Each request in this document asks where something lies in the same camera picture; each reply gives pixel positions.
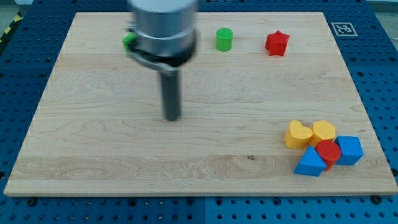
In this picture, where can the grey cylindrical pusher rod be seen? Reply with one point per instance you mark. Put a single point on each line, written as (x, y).
(169, 83)

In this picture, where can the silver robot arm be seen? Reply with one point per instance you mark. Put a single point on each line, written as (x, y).
(165, 38)

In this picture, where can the green star block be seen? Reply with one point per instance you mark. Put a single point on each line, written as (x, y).
(128, 40)

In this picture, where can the red star block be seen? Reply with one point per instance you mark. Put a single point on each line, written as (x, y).
(276, 43)

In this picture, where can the yellow heart block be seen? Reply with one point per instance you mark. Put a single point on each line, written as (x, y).
(297, 135)

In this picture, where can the green cylinder block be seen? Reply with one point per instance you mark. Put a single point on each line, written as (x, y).
(224, 39)

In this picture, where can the wooden board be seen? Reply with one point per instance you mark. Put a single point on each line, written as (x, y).
(99, 130)

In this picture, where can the yellow hexagon block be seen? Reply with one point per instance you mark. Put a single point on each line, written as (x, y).
(322, 130)

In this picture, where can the blue triangle block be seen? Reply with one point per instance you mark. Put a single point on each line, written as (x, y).
(310, 164)

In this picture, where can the red cylinder block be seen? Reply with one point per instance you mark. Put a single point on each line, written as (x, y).
(329, 151)

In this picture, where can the white fiducial marker tag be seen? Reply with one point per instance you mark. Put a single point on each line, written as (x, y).
(344, 29)

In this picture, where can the blue cube block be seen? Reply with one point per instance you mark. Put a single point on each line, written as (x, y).
(351, 150)

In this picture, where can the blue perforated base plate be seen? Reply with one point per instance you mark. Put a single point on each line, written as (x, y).
(30, 56)

